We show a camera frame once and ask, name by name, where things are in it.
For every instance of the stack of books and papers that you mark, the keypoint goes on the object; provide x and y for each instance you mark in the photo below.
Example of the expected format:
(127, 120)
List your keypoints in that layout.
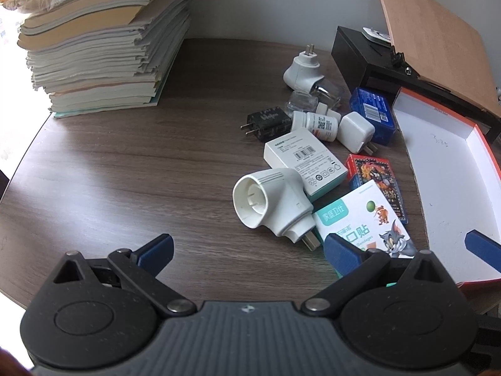
(98, 47)

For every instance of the clear glass refill bottle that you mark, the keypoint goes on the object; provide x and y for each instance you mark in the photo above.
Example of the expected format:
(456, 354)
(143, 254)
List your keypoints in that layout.
(327, 91)

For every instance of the small white round device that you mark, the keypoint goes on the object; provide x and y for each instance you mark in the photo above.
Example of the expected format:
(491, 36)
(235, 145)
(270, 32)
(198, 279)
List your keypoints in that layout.
(375, 34)

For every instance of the white cube charger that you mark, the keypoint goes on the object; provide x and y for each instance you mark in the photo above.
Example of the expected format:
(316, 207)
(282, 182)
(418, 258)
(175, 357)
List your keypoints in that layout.
(354, 129)

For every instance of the small white plug-in heater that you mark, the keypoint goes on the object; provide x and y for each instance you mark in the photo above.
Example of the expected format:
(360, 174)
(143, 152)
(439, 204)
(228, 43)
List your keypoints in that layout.
(301, 70)

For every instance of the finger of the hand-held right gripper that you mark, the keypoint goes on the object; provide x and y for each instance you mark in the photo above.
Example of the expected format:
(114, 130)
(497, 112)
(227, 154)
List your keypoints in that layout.
(483, 250)

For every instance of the white pill bottle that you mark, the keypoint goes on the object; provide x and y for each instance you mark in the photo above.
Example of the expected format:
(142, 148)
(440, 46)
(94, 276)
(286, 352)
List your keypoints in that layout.
(319, 125)

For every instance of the light wooden board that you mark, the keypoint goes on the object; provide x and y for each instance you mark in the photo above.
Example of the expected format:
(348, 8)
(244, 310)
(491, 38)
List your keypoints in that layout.
(430, 27)

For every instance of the white and teal carton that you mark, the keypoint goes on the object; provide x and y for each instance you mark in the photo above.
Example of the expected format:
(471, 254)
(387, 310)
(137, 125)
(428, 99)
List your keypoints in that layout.
(301, 156)

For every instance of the blue plastic box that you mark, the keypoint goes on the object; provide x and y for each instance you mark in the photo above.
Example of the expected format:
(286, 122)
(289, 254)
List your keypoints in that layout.
(370, 109)

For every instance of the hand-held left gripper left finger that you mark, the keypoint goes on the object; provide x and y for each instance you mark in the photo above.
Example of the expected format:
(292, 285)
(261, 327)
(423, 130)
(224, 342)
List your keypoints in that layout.
(156, 251)

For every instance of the glass bottle with white cap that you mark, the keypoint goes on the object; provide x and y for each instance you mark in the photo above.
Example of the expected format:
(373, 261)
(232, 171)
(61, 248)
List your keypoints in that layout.
(301, 103)

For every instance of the black charger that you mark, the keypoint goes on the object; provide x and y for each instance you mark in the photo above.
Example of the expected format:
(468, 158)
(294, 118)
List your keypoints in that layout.
(268, 121)

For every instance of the black monitor stand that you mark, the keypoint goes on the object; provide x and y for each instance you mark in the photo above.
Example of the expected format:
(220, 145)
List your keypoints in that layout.
(360, 58)

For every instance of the red playing card box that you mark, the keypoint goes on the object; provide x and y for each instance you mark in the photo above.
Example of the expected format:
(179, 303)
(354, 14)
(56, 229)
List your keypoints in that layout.
(375, 172)

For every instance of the cartoon bandage box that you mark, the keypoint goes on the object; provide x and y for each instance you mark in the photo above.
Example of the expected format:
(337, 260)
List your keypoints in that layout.
(352, 211)

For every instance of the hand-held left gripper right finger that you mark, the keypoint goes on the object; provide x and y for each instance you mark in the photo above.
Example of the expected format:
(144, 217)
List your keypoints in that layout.
(340, 254)

